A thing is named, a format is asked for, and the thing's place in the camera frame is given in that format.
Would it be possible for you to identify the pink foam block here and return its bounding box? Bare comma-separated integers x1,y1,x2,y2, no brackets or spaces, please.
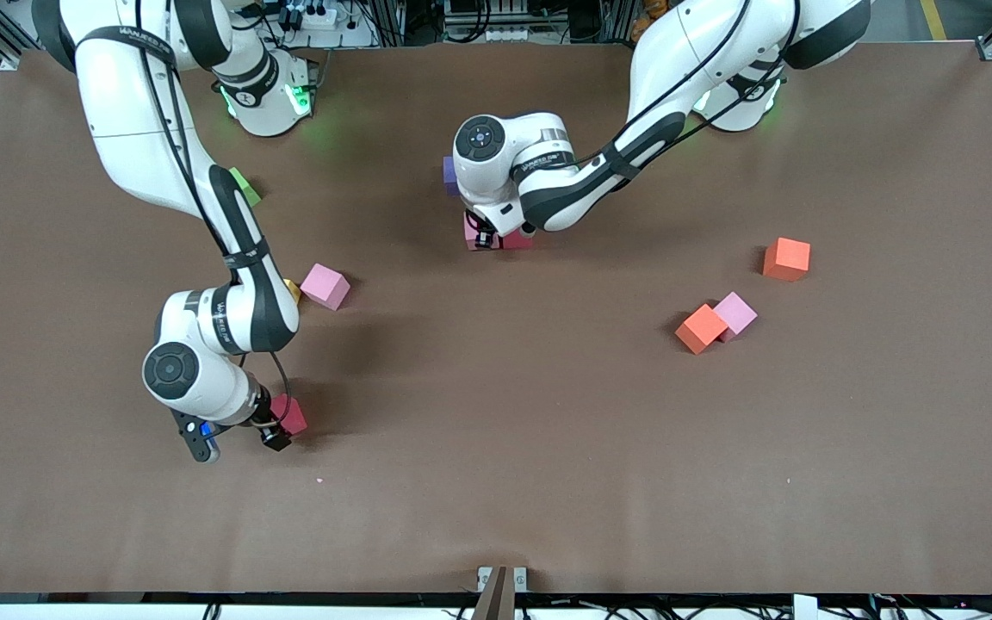
300,263,351,312
714,291,759,343
463,214,497,251

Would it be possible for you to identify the orange foam block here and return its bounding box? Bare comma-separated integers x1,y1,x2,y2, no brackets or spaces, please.
675,303,729,356
762,238,812,283

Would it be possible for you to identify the paper table cover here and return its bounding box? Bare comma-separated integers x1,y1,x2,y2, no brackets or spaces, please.
0,41,992,597

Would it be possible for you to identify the green foam block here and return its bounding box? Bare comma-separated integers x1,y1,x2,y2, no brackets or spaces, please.
229,167,262,208

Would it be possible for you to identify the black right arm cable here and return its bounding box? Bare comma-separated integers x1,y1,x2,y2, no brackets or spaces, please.
133,0,293,425

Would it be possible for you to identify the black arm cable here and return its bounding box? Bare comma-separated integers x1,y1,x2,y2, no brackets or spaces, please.
133,0,293,425
548,0,807,173

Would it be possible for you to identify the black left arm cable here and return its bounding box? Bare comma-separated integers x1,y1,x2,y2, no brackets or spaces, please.
548,0,807,173

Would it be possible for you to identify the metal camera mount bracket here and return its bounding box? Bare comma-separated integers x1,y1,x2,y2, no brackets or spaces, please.
472,566,530,620

